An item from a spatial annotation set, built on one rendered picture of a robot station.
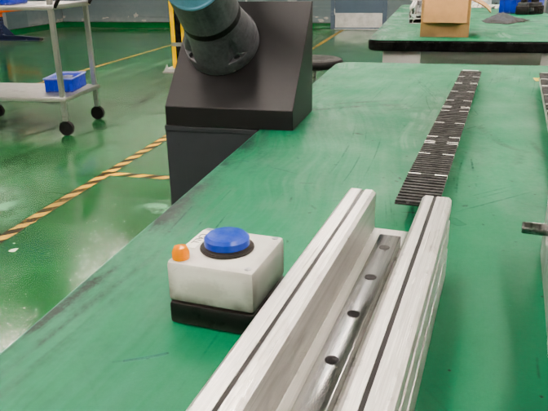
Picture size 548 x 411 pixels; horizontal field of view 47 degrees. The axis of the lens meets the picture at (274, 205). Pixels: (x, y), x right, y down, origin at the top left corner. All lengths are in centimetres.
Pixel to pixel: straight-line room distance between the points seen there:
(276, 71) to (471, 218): 58
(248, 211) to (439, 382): 39
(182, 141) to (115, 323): 75
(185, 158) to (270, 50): 27
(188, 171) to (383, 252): 79
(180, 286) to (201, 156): 75
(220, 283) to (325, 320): 10
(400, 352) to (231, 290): 19
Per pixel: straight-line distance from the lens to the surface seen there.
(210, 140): 126
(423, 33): 285
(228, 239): 54
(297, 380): 42
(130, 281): 65
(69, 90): 474
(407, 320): 41
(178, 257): 54
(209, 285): 53
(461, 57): 282
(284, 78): 123
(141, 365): 52
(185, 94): 127
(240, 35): 124
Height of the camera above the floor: 107
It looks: 21 degrees down
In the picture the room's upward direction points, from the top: 1 degrees counter-clockwise
